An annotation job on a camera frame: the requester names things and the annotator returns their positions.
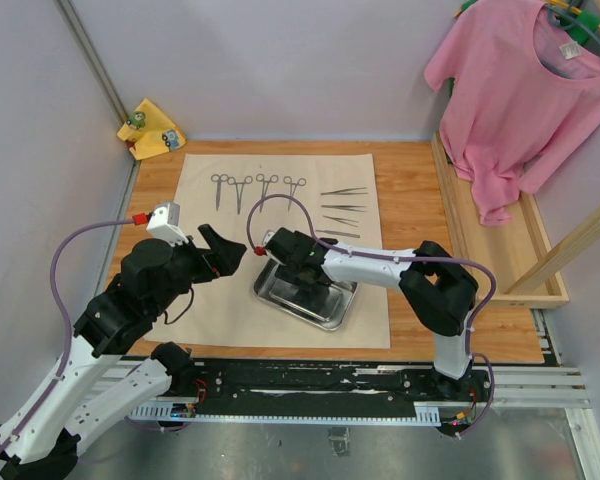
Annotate steel surgical forceps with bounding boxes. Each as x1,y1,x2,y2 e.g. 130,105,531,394
320,187,368,196

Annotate pink t-shirt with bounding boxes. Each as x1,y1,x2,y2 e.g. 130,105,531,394
424,1,600,226

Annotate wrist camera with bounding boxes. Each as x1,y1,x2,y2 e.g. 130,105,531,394
132,202,189,246
254,230,281,263

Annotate wooden pole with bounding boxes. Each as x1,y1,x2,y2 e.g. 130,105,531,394
507,206,600,294

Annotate green clothes hanger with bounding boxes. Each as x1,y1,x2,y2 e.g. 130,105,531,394
544,1,600,60

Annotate long steel hemostat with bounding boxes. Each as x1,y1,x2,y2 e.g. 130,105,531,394
283,176,307,210

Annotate steel scalpel handle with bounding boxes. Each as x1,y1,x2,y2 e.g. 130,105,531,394
315,229,361,239

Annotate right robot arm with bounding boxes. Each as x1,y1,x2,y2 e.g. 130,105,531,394
263,228,478,400

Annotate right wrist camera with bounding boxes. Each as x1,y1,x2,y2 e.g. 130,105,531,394
254,230,281,263

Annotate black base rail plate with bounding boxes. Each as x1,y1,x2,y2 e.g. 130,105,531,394
162,358,492,419

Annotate steel hemostat clamp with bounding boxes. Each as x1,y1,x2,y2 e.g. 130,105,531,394
256,173,279,199

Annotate wooden tray frame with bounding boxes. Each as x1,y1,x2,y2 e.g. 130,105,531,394
431,134,569,309

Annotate beige cloth wrap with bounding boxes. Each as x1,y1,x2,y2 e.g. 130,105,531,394
146,154,390,349

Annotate yellow printed cloth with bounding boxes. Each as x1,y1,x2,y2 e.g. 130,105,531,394
117,98,187,161

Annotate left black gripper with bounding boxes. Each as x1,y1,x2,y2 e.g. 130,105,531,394
151,222,247,316

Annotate steel surgical scissors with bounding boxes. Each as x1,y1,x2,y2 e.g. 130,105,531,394
210,173,231,210

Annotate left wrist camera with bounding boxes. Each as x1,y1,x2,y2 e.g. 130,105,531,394
132,202,189,246

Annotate stainless steel tray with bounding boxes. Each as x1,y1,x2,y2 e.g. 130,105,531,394
252,260,358,332

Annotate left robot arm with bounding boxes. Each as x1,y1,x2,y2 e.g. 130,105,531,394
0,224,246,479

